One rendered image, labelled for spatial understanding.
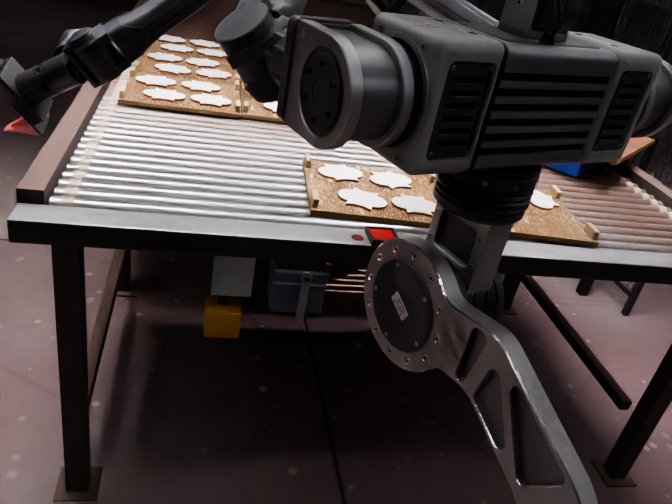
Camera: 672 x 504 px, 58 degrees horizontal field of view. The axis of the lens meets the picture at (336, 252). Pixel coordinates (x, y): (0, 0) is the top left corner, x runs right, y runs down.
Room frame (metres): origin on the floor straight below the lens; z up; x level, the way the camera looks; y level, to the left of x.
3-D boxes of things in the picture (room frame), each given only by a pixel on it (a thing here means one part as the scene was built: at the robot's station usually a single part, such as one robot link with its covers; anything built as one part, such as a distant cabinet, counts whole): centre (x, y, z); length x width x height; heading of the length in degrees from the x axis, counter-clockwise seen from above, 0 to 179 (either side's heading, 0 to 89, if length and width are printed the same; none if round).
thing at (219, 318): (1.27, 0.26, 0.74); 0.09 x 0.08 x 0.24; 105
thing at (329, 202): (1.64, -0.08, 0.93); 0.41 x 0.35 x 0.02; 102
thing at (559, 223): (1.72, -0.49, 0.93); 0.41 x 0.35 x 0.02; 100
